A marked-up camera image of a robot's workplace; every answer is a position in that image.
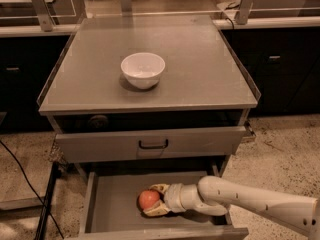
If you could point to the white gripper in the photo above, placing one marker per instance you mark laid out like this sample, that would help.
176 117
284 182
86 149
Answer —
173 198

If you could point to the red apple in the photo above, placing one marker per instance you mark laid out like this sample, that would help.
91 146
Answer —
148 199

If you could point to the white ceramic bowl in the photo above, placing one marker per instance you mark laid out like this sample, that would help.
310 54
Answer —
143 70

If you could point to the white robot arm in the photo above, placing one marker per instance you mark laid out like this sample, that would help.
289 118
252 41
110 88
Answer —
213 196

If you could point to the open grey middle drawer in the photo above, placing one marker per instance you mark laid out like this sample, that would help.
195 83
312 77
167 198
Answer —
111 202

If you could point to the grey top drawer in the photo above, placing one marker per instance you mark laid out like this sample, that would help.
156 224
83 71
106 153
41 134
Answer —
123 145

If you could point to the grey metal drawer cabinet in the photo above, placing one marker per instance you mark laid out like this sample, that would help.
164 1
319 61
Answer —
156 91

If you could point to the black metal floor bar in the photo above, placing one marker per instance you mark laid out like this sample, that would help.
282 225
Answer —
46 208

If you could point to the dark counter cabinets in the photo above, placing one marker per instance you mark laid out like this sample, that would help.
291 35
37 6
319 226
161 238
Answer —
283 62

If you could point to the black drawer handle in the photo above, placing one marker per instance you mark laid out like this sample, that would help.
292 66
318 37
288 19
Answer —
164 145

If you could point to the right metal railing post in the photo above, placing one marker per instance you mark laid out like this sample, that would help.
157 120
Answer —
243 11

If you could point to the left metal railing post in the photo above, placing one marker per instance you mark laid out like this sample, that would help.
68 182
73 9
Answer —
43 15

